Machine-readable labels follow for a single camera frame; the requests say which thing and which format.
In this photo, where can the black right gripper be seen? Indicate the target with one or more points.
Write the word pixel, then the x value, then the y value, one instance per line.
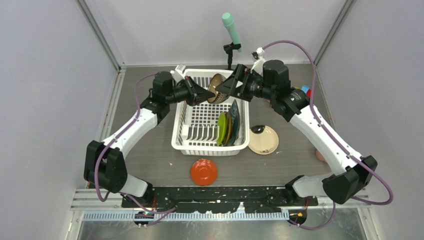
pixel 243 75

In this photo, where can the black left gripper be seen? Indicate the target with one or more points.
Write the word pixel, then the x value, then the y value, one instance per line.
pixel 197 94

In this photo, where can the teal square plate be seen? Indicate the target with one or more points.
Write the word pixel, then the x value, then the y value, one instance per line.
pixel 235 123

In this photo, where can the green plastic plate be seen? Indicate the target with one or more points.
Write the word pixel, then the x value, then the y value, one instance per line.
pixel 222 125

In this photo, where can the yellow patterned plate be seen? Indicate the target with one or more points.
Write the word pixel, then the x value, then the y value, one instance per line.
pixel 229 129

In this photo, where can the white patterned bowl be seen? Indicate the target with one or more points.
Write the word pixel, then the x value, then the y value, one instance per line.
pixel 263 139

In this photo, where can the cream pink cup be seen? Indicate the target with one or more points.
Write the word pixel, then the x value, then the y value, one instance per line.
pixel 319 156

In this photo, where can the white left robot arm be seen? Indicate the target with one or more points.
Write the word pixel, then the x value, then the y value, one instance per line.
pixel 105 165

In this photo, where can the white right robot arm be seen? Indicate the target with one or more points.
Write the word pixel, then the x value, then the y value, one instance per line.
pixel 348 170

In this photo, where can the white plastic dish rack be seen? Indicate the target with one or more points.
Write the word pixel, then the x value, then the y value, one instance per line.
pixel 195 128

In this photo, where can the green microphone on stand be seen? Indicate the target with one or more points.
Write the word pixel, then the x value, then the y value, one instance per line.
pixel 235 45

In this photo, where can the colourful toy blocks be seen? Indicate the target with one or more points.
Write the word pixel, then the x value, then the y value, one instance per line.
pixel 306 89

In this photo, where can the orange red bowl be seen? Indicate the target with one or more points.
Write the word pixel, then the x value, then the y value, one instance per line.
pixel 203 172

